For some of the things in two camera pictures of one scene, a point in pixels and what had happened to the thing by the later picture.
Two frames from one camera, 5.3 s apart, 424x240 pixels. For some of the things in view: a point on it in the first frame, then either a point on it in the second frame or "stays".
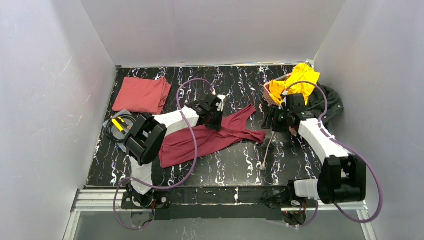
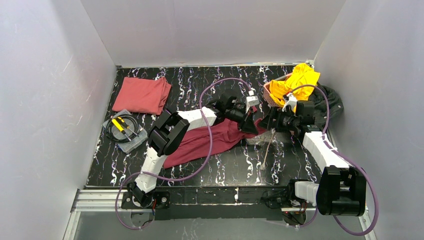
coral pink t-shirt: [143, 95] stays
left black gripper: [214, 117] to [243, 117]
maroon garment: [178, 147] stays
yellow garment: [302, 72] stays
